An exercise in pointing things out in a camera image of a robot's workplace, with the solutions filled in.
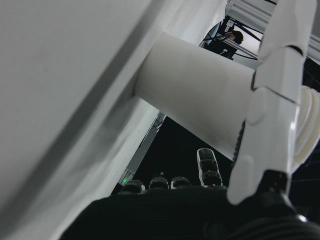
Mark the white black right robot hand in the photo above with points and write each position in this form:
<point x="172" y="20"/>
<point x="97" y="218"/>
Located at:
<point x="162" y="215"/>

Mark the white paper cup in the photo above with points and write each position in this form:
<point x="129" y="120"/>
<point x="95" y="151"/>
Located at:
<point x="190" y="87"/>

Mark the person in patterned grey sweater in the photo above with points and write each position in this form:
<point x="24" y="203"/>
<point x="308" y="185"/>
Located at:
<point x="225" y="47"/>

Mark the aluminium profile cell frame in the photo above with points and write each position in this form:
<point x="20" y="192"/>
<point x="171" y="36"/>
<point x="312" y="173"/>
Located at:
<point x="252" y="15"/>

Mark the grey table side rail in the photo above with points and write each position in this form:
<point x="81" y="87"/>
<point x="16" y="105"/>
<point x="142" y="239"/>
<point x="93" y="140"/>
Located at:
<point x="147" y="142"/>

